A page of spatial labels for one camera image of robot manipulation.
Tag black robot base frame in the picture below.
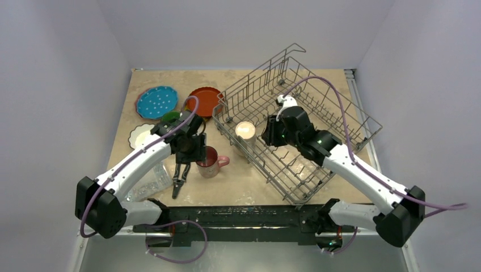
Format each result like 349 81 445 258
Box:
133 204 355 249

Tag blue polka dot plate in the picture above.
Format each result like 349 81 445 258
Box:
135 86 178 120

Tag aluminium rail right side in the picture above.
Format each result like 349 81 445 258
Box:
344 69 420 272

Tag grey wire dish rack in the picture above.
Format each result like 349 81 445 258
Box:
212 43 382 206

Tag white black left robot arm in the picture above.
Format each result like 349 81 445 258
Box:
74 111 206 239

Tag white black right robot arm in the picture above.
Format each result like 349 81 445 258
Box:
261 106 425 248

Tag green interior mushroom mug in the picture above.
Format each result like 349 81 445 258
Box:
161 111 181 122

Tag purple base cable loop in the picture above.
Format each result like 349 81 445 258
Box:
145 220 209 265

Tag pink ghost pattern mug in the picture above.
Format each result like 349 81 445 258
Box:
196 146 230 179

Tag orange fluted plate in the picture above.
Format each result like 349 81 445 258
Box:
189 87 224 119

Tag tall cream seahorse cup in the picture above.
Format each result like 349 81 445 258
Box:
234 121 256 157

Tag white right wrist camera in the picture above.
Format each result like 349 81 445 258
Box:
276 95 298 112

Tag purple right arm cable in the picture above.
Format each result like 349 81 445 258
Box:
281 76 469 219

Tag clear plastic screw box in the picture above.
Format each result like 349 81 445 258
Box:
124 162 173 202

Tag black grey wire stripper pliers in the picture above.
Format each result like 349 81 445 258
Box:
172 163 191 199

